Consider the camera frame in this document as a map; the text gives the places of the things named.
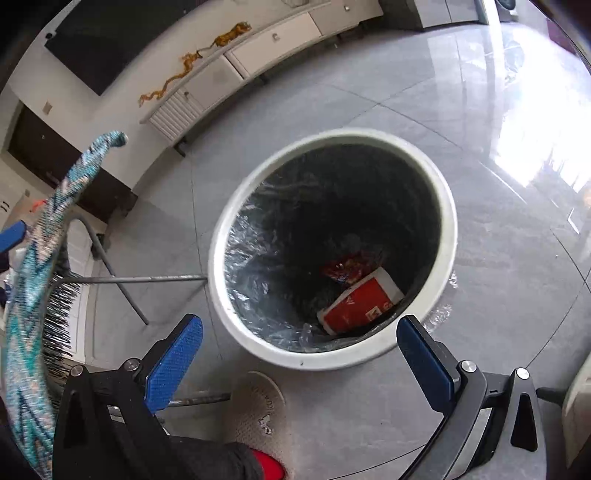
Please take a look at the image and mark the white red paper carton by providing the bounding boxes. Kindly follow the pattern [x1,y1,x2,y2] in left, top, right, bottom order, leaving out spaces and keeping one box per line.
[317,267,405,336]

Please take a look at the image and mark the red snack wrapper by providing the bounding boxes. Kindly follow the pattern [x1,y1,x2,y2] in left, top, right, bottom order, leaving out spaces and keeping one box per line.
[322,256,375,285]

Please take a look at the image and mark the white round trash bin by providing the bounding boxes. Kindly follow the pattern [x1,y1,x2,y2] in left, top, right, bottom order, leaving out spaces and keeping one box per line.
[208,128,458,371]

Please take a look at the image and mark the black trash bin liner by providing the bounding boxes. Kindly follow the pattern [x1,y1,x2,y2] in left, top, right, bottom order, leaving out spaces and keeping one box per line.
[224,144,443,353]

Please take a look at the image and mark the zigzag patterned tablecloth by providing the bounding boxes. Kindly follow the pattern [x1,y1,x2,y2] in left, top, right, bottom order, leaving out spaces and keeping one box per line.
[2,131,127,479]

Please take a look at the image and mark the white slipper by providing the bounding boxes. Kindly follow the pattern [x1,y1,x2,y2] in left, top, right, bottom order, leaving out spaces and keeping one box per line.
[225,371,294,479]

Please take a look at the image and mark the golden dragon figurine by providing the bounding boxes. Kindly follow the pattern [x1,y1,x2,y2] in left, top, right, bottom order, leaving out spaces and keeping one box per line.
[138,51,202,107]

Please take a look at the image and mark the golden tiger figurine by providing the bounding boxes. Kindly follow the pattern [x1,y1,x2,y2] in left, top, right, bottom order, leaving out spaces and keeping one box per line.
[204,21,252,50]

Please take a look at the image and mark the white TV cabinet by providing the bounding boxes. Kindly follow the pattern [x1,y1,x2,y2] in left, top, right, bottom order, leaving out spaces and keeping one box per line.
[141,0,384,146]

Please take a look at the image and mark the grey metal table leg frame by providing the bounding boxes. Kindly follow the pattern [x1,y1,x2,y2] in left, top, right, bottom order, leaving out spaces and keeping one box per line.
[46,213,230,408]

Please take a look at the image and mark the wall mounted black television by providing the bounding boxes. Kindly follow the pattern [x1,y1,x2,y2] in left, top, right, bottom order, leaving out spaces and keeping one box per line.
[45,0,202,95]

